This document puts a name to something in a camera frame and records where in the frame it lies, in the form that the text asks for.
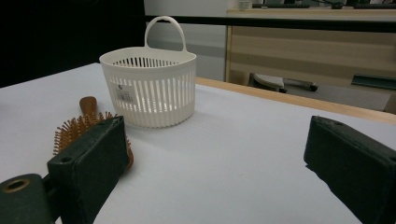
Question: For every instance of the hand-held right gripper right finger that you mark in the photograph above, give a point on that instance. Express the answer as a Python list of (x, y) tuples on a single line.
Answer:
[(351, 155)]

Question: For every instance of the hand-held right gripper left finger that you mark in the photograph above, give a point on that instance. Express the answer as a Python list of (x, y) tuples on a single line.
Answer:
[(90, 165)]

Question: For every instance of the wooden hairbrush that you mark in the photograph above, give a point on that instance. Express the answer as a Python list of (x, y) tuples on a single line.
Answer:
[(88, 107)]

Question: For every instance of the white slotted plastic basket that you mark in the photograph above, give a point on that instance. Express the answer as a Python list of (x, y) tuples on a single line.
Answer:
[(155, 99)]

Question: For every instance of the office chair base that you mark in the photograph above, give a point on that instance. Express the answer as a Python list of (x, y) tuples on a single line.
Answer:
[(271, 81)]

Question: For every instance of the light wooden desk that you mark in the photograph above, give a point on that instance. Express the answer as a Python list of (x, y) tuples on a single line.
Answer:
[(311, 46)]

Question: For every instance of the white corrugated board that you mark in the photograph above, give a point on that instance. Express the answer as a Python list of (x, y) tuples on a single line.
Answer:
[(218, 155)]

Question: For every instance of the white cabinet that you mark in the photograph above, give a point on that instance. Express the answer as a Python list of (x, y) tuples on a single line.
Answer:
[(202, 43)]

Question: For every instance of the black horizontal frame bar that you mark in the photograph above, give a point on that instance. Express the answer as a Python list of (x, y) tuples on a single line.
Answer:
[(280, 23)]

